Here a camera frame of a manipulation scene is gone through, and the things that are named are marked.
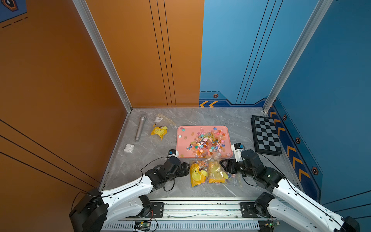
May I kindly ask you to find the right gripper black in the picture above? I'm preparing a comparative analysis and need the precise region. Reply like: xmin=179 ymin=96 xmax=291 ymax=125
xmin=218 ymin=159 xmax=256 ymax=179

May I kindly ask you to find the yellow duck ziploc bag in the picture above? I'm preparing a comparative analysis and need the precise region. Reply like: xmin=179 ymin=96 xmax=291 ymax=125
xmin=207 ymin=154 xmax=241 ymax=186
xmin=190 ymin=161 xmax=208 ymax=187
xmin=150 ymin=114 xmax=177 ymax=141

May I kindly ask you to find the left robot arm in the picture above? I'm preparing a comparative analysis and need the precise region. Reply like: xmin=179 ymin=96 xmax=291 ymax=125
xmin=69 ymin=156 xmax=190 ymax=232

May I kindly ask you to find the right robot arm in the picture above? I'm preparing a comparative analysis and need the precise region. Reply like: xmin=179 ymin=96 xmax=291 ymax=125
xmin=220 ymin=148 xmax=360 ymax=232

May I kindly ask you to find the pink plastic tray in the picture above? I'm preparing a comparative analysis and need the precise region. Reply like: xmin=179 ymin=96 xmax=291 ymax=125
xmin=176 ymin=126 xmax=233 ymax=159

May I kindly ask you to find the black white chessboard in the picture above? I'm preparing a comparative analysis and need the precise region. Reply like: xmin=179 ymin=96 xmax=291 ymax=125
xmin=251 ymin=116 xmax=282 ymax=156

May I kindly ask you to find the white earbuds case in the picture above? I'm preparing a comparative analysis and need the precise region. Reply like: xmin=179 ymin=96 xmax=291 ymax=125
xmin=124 ymin=144 xmax=135 ymax=153

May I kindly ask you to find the silver microphone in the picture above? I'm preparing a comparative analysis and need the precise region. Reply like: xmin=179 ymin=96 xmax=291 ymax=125
xmin=135 ymin=115 xmax=147 ymax=142

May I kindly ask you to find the left green circuit board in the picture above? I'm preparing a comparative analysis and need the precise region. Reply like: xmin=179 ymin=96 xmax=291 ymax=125
xmin=134 ymin=221 xmax=151 ymax=232

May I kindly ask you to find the green circuit board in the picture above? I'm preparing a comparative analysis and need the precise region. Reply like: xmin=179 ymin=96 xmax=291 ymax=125
xmin=134 ymin=221 xmax=151 ymax=232
xmin=260 ymin=221 xmax=281 ymax=232

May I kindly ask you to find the right green circuit board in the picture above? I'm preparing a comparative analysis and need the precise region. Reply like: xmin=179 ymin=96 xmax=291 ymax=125
xmin=260 ymin=221 xmax=281 ymax=232

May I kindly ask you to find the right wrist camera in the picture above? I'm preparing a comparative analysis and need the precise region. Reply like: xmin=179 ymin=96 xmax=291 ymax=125
xmin=231 ymin=143 xmax=245 ymax=162

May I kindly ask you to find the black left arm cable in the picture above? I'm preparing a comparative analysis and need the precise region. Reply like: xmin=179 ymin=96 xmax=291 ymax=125
xmin=71 ymin=156 xmax=176 ymax=209

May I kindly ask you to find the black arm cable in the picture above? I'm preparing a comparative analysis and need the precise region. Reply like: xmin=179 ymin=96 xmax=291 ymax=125
xmin=242 ymin=152 xmax=345 ymax=232
xmin=71 ymin=156 xmax=176 ymax=209

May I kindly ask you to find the aluminium front rail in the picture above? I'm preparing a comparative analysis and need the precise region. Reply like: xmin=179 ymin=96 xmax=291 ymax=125
xmin=82 ymin=200 xmax=325 ymax=221

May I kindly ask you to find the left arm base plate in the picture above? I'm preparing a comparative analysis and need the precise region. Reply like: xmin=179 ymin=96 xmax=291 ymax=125
xmin=137 ymin=202 xmax=165 ymax=218

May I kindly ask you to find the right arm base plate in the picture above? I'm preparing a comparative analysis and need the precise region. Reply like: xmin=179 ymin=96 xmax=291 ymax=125
xmin=240 ymin=202 xmax=274 ymax=218

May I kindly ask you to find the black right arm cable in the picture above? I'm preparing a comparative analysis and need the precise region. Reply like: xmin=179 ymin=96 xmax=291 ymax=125
xmin=242 ymin=152 xmax=345 ymax=232

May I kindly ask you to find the right aluminium corner post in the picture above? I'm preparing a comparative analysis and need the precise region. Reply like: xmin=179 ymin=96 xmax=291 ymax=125
xmin=263 ymin=0 xmax=333 ymax=114

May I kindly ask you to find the aluminium corner post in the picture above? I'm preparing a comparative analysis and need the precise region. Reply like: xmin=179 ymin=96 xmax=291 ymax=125
xmin=72 ymin=0 xmax=132 ymax=113
xmin=263 ymin=0 xmax=333 ymax=114

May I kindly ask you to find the left aluminium corner post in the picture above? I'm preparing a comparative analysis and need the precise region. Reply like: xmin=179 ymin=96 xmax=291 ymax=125
xmin=72 ymin=0 xmax=132 ymax=113

